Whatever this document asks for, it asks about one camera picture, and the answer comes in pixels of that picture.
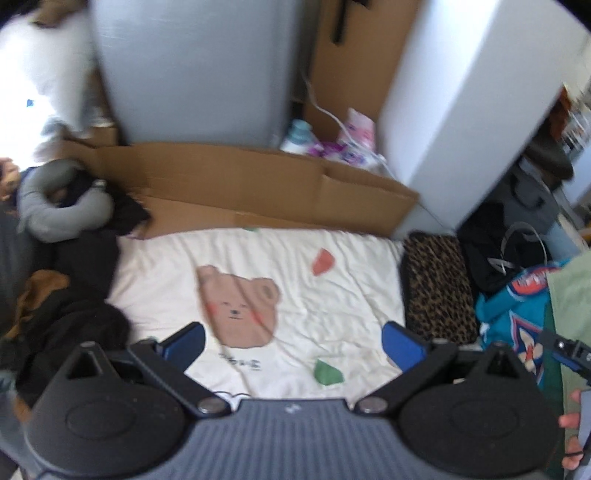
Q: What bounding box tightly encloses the leopard print garment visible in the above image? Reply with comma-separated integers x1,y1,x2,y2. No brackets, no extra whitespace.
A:
400,232,479,345

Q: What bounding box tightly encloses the blue bottle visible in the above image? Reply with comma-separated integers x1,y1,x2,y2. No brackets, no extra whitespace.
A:
280,119,314,155

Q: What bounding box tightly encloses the grey neck pillow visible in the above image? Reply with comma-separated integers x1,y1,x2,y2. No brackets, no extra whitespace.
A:
17,159,113,243

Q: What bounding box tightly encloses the teal patterned garment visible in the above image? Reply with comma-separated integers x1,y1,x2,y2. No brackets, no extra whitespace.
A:
475,260,568,398

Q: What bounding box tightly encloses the black clothes pile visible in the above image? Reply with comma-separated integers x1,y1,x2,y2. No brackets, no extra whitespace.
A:
1,196,131,407

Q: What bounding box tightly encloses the grey plastic-wrapped mattress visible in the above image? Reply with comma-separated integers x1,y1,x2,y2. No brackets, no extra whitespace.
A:
90,0,304,148

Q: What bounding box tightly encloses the white cable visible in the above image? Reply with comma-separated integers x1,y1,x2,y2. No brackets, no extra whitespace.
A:
299,71,403,181

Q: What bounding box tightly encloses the pink tissue pack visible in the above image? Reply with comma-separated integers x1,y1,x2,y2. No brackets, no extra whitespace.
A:
310,107,387,174

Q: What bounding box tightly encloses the person's right hand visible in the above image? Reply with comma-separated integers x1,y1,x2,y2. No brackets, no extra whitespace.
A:
559,389,590,479

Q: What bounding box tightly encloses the white bear print blanket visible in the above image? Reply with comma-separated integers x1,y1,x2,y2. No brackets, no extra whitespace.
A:
108,229,405,402

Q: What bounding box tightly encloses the brown cardboard sheet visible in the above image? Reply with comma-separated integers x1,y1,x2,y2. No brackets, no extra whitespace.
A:
59,0,424,241

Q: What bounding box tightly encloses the black storage bag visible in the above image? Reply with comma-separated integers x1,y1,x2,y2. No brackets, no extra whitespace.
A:
457,164,560,298

